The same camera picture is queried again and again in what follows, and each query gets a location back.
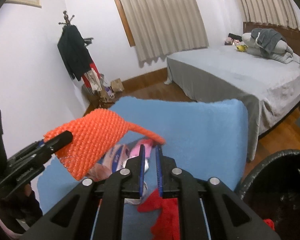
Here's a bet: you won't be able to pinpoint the black trash bin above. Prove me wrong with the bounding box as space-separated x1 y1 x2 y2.
236 149 300 239

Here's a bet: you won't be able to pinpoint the right beige curtain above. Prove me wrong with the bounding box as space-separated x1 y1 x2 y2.
236 0 299 29

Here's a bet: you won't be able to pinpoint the red cloth scrap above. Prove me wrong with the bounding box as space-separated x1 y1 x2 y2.
137 189 180 240

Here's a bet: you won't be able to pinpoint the pink dark pillow items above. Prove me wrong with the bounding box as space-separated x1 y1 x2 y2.
224 33 242 46

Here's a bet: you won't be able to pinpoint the wooden coat rack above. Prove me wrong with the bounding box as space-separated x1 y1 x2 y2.
57 11 114 108

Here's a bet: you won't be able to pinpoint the bed with grey sheet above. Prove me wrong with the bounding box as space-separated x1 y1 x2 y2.
166 46 300 161

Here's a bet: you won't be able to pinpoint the orange foam net sleeve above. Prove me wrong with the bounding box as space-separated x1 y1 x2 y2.
43 108 166 181

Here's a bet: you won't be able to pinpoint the brown paper bag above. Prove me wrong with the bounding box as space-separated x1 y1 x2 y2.
110 78 125 93

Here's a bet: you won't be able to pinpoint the yellow plush toy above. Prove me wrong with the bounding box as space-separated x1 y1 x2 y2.
236 44 248 52

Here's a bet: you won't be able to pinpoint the red white hanging garment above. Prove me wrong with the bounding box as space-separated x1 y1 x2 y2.
82 62 102 92

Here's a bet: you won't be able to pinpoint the wooden headboard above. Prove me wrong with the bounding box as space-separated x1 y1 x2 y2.
243 22 300 56

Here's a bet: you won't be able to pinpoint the black hanging coat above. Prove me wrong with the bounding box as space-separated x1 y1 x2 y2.
57 25 93 81

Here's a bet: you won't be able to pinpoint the beige curtain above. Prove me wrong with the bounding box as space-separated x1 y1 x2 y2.
120 0 209 62
236 0 299 29

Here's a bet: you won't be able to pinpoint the blue table mat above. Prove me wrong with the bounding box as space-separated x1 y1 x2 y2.
37 96 248 239

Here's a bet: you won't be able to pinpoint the left beige curtain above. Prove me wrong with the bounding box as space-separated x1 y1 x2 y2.
120 0 209 62

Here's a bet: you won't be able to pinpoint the grey folded blanket pile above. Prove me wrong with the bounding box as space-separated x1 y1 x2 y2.
242 28 300 64

